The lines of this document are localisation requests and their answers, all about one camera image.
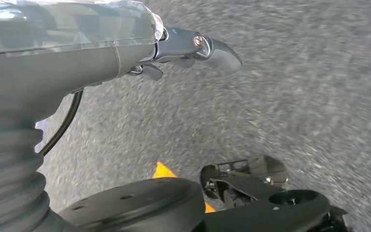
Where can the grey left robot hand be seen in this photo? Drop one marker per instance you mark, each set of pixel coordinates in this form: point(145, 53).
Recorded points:
point(60, 64)

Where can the black robot foot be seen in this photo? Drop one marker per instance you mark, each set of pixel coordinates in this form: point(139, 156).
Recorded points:
point(236, 185)

